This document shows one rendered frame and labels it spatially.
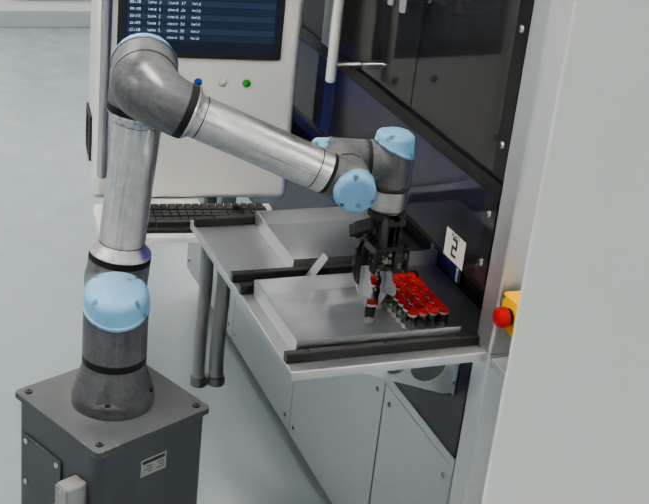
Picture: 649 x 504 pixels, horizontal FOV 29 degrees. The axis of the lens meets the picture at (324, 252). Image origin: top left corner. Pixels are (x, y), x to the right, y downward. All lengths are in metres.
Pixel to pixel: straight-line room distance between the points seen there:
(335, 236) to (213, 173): 0.47
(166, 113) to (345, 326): 0.63
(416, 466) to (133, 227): 0.89
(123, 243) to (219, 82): 0.89
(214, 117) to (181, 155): 1.06
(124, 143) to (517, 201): 0.71
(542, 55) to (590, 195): 1.63
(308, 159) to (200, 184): 1.08
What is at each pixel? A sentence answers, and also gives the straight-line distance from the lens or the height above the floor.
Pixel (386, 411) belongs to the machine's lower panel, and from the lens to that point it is 2.92.
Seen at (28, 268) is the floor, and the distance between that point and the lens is 4.65.
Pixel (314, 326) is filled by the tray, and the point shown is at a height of 0.88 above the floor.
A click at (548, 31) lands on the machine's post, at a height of 1.52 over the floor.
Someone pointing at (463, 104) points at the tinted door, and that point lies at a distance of 2.50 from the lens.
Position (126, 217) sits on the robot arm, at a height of 1.11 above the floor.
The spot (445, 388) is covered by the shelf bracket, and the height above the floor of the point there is 0.74.
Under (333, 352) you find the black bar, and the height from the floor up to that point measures 0.90.
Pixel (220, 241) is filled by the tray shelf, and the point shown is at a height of 0.88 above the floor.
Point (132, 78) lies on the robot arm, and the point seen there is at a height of 1.40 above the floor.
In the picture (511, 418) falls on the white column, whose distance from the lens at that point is 0.69.
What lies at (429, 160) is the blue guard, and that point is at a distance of 2.62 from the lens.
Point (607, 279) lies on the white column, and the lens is 0.60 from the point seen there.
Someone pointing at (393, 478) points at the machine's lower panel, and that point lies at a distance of 2.93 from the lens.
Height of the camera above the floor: 2.02
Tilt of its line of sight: 24 degrees down
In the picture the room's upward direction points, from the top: 6 degrees clockwise
